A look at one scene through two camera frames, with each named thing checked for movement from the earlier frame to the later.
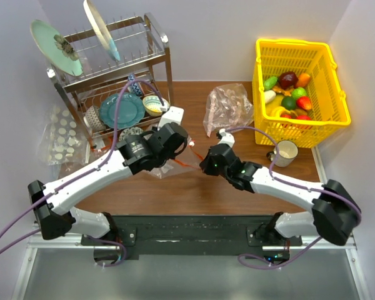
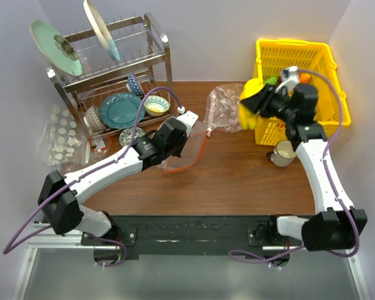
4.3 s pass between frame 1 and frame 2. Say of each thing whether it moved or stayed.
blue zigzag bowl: stayed
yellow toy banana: moved
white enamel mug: stayed
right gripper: moved
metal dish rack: stayed
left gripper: stayed
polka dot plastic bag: stayed
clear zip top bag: moved
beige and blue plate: stayed
